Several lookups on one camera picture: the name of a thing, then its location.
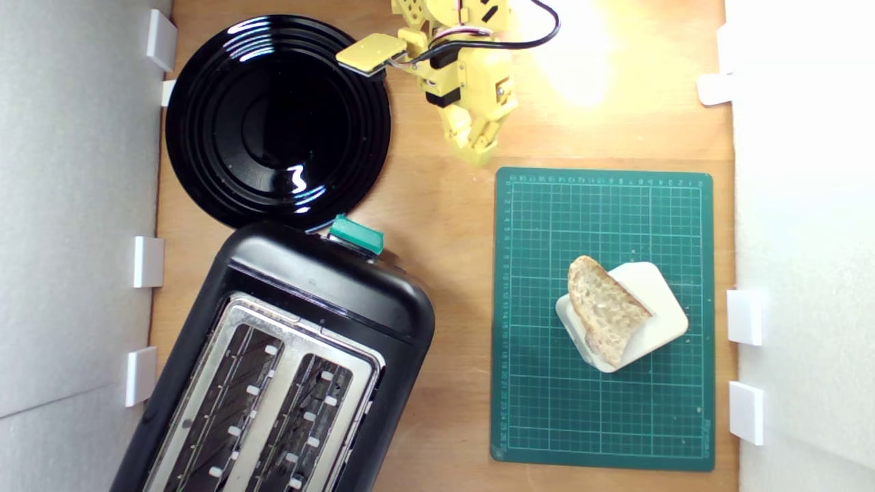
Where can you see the small white wall clip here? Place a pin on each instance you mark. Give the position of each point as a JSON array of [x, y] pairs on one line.
[[168, 92]]

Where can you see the white block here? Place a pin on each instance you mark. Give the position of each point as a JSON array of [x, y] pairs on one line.
[[660, 307]]

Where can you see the green toaster lever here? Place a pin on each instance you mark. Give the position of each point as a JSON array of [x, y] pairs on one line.
[[355, 234]]

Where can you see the black round plate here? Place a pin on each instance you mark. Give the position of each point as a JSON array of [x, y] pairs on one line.
[[273, 123]]

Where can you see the black two-slot toaster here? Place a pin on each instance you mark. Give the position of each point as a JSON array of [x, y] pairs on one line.
[[321, 280]]

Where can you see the brown bread slice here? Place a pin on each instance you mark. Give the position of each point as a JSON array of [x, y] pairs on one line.
[[605, 311]]

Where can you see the green cutting mat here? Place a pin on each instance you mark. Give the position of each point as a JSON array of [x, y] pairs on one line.
[[547, 410]]

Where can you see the yellow camera mount plate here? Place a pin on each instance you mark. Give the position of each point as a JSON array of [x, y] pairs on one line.
[[372, 51]]

